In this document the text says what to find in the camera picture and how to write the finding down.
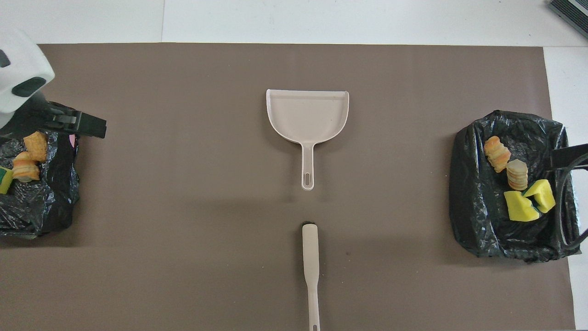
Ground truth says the brown table mat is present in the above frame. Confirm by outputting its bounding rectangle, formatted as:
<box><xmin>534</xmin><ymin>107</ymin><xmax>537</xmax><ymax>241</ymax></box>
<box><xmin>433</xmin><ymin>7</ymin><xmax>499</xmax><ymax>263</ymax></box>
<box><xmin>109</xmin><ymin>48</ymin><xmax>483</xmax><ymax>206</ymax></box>
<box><xmin>0</xmin><ymin>43</ymin><xmax>576</xmax><ymax>331</ymax></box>

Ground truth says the beige hand brush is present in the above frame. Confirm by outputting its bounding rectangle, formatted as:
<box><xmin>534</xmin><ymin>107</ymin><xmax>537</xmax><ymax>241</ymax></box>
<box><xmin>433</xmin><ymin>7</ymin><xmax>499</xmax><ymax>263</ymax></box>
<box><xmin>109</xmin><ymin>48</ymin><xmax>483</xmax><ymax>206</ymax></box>
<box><xmin>302</xmin><ymin>222</ymin><xmax>321</xmax><ymax>331</ymax></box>

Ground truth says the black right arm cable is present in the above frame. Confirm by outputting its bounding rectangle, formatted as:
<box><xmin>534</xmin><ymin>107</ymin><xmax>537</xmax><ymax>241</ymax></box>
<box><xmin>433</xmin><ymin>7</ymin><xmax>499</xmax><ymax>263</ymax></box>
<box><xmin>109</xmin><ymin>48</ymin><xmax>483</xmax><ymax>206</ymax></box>
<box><xmin>554</xmin><ymin>154</ymin><xmax>588</xmax><ymax>251</ymax></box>

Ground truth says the yellow sponge with green side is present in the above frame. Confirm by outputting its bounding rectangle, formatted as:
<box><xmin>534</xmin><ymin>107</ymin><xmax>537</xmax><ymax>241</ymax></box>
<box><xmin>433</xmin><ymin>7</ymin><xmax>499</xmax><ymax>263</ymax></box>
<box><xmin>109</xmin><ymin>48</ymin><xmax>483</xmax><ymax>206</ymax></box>
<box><xmin>0</xmin><ymin>166</ymin><xmax>14</xmax><ymax>194</ymax></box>

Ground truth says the striped orange croissant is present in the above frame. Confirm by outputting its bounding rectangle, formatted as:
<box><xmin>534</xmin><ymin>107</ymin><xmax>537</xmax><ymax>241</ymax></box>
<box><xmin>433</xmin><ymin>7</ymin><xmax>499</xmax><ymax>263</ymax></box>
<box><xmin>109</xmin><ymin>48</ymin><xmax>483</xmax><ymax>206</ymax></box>
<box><xmin>483</xmin><ymin>136</ymin><xmax>511</xmax><ymax>173</ymax></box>

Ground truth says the dark ribbed grille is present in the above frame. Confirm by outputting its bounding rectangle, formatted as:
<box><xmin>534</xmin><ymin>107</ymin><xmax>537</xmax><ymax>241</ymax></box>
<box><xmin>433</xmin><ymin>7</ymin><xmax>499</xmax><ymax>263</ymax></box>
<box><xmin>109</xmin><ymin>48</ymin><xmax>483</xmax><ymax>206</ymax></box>
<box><xmin>549</xmin><ymin>0</ymin><xmax>588</xmax><ymax>40</ymax></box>

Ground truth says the notched yellow sponge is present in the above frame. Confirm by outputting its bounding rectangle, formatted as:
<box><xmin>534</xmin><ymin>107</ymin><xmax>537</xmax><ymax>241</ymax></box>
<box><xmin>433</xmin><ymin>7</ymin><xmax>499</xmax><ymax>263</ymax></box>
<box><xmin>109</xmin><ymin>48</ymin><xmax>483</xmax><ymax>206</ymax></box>
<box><xmin>503</xmin><ymin>190</ymin><xmax>541</xmax><ymax>223</ymax></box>

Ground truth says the pale round bread piece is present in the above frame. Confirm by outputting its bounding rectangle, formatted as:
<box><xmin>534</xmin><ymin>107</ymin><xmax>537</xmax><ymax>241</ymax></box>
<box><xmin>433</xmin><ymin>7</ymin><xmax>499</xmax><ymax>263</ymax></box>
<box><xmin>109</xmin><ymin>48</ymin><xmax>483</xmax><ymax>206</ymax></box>
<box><xmin>12</xmin><ymin>152</ymin><xmax>41</xmax><ymax>183</ymax></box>

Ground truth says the thick yellow sponge block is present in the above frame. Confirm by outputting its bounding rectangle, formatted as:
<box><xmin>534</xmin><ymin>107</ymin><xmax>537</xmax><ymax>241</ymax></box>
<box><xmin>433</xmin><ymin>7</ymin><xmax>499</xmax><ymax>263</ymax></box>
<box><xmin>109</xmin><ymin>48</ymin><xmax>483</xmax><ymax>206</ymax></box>
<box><xmin>524</xmin><ymin>179</ymin><xmax>557</xmax><ymax>214</ymax></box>

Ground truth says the beige plastic dustpan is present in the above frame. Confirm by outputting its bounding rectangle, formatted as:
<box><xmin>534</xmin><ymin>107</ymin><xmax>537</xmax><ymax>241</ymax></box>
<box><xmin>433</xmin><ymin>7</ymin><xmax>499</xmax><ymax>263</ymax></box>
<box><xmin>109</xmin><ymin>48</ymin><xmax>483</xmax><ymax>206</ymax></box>
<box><xmin>266</xmin><ymin>89</ymin><xmax>350</xmax><ymax>191</ymax></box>

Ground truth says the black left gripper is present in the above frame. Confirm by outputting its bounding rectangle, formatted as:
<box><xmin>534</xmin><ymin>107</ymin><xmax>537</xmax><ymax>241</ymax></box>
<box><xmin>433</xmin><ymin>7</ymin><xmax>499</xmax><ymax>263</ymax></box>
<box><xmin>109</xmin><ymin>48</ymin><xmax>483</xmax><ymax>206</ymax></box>
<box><xmin>0</xmin><ymin>91</ymin><xmax>107</xmax><ymax>139</ymax></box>

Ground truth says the pale bread chunk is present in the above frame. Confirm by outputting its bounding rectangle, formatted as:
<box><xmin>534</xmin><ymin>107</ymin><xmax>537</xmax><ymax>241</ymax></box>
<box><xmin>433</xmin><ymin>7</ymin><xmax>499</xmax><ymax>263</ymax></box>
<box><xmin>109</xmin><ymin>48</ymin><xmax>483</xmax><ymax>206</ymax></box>
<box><xmin>506</xmin><ymin>159</ymin><xmax>529</xmax><ymax>191</ymax></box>

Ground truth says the black bag-lined bin pink mark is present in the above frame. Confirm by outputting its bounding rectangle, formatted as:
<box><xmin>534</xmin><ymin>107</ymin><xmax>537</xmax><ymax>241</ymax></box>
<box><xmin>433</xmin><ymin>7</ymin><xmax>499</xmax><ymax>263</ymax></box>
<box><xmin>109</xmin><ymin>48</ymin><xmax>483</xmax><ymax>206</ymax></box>
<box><xmin>0</xmin><ymin>101</ymin><xmax>82</xmax><ymax>239</ymax></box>

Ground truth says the brown fried nugget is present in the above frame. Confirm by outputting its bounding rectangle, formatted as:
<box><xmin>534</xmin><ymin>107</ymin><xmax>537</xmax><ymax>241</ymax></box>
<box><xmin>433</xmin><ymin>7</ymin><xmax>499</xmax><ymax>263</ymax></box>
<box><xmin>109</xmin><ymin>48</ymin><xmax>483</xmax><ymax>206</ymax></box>
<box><xmin>23</xmin><ymin>131</ymin><xmax>48</xmax><ymax>163</ymax></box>

